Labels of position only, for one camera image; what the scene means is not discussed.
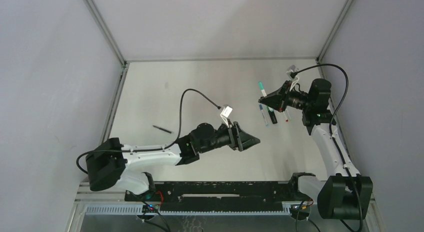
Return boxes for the small circuit board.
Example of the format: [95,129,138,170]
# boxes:
[142,204,160,214]

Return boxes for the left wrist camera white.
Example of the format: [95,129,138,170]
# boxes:
[219,104,233,128]

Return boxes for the white pen blue end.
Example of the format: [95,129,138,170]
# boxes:
[259,104,269,127]

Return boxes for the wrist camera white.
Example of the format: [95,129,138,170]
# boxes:
[286,65,300,91]
[219,104,233,128]

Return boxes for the white pen teal end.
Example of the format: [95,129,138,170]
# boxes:
[258,81,267,97]

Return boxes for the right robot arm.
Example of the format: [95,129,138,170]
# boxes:
[258,78,373,220]

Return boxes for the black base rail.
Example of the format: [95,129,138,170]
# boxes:
[124,181,310,214]

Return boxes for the left camera black cable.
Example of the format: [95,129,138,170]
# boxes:
[75,88,222,176]

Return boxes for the blue black pen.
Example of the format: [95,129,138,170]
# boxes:
[152,125,173,134]

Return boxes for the aluminium frame rails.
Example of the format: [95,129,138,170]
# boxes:
[66,180,379,232]

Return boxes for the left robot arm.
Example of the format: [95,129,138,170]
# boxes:
[85,122,261,195]

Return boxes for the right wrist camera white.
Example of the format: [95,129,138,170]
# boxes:
[286,65,300,91]

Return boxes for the white pen red end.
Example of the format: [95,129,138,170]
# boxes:
[282,111,290,122]

